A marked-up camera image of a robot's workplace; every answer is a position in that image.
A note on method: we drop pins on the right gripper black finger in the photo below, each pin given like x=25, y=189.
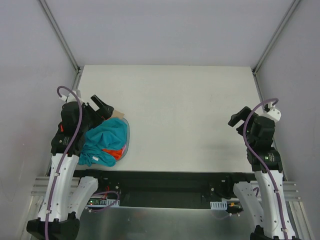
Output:
x=235, y=119
x=242, y=114

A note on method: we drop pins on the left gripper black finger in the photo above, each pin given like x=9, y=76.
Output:
x=98, y=101
x=105, y=112

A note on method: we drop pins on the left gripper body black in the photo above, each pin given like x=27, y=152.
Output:
x=100, y=110

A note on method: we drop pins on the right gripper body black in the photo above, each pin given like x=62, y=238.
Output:
x=243, y=121

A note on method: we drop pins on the teal t shirt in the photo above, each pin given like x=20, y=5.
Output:
x=110, y=134

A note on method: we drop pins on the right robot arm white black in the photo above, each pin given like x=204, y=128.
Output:
x=267, y=213

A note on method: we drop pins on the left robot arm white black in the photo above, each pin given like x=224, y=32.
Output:
x=59, y=216

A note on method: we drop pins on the beige cloth piece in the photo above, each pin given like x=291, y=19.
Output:
x=117, y=114

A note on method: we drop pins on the grey laundry basket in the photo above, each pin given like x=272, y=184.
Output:
x=127, y=137

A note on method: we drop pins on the pink garment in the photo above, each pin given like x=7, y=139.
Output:
x=124, y=149

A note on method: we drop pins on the orange t shirt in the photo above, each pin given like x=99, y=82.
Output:
x=117, y=154

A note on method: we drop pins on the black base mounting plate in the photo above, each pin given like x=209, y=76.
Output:
x=171, y=190

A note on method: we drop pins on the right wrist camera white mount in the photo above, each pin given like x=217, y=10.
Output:
x=272, y=112

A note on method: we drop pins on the left grey cable duct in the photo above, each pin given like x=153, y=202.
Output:
x=102, y=203

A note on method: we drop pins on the grey cable duct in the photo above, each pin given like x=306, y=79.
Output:
x=219, y=205
x=102, y=203

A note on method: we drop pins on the right grey cable duct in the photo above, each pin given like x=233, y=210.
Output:
x=219, y=205

